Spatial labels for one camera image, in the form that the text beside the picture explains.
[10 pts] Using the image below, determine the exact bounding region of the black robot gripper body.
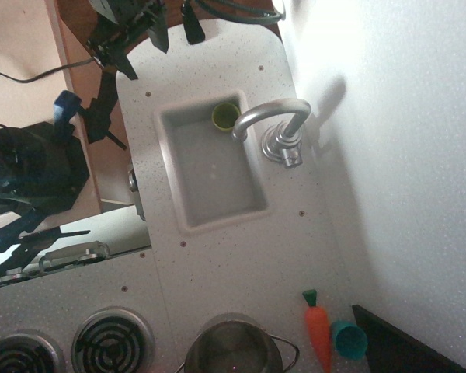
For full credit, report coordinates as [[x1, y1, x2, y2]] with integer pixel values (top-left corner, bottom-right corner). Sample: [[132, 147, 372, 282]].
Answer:
[[86, 1, 167, 66]]

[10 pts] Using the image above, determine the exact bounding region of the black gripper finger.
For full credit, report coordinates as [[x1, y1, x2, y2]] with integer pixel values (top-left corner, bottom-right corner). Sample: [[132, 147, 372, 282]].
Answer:
[[147, 23, 169, 54], [110, 52, 137, 80]]

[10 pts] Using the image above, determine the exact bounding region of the silver curved faucet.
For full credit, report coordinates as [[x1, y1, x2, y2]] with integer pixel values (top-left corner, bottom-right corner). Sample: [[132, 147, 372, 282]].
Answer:
[[231, 98, 311, 169]]

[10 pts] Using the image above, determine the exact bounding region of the black clamp on counter edge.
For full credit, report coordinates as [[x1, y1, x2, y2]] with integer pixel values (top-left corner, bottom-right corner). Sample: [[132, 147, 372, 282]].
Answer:
[[180, 0, 205, 45]]

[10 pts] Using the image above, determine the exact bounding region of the blue clamp upper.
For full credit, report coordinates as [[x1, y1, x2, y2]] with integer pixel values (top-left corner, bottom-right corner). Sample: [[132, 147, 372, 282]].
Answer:
[[54, 90, 82, 141]]

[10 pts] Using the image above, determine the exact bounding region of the blue clamp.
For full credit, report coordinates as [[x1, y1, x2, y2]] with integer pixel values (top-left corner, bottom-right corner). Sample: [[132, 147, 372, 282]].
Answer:
[[54, 90, 82, 141], [0, 209, 47, 253]]

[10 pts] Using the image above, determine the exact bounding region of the yellow-green plastic cup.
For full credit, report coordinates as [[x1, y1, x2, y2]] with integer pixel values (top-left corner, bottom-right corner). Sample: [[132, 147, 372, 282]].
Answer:
[[211, 103, 241, 131]]

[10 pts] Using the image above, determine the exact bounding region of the silver cabinet knob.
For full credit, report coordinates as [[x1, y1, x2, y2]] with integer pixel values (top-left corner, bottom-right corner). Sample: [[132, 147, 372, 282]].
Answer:
[[128, 168, 139, 193]]

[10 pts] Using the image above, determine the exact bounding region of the white toy sink basin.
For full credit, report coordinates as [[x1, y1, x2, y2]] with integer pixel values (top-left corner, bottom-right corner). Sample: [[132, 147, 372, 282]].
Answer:
[[154, 89, 270, 234]]

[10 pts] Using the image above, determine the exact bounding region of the blue clamp lower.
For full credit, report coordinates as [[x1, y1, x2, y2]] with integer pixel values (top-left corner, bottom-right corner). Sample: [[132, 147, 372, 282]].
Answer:
[[0, 209, 47, 253]]

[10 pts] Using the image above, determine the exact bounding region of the black coil burner right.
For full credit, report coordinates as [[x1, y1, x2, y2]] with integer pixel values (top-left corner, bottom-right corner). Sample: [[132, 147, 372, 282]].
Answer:
[[71, 307, 156, 372]]

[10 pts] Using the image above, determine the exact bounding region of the black coil burner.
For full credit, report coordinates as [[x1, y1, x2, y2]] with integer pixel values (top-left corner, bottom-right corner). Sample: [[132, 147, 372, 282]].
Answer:
[[71, 307, 156, 372], [0, 330, 66, 373]]

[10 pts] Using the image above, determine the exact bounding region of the stainless steel pot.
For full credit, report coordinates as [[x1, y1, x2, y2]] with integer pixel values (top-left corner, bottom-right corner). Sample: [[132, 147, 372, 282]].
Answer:
[[176, 319, 300, 372]]

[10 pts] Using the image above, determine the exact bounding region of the black coil burner left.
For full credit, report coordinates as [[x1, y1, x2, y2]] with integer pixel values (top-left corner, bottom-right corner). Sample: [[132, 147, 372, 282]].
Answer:
[[0, 330, 66, 373]]

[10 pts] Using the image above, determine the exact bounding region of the orange toy carrot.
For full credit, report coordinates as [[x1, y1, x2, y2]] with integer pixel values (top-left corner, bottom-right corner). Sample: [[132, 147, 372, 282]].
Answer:
[[302, 289, 332, 373]]

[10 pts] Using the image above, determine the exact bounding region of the teal plastic cup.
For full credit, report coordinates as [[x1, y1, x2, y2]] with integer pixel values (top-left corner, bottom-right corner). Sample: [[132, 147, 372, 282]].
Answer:
[[330, 320, 368, 361]]

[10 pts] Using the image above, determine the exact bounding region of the black panel corner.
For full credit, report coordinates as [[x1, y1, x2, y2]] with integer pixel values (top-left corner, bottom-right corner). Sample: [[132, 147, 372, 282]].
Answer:
[[352, 305, 466, 372]]

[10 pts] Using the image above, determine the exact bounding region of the dark green hose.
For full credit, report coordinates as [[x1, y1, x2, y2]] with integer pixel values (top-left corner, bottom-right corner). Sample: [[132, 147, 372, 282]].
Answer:
[[193, 0, 287, 26]]

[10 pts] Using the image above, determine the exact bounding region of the black power cable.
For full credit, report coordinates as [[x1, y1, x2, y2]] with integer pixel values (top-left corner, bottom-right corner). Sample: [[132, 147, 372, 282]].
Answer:
[[0, 56, 98, 84]]

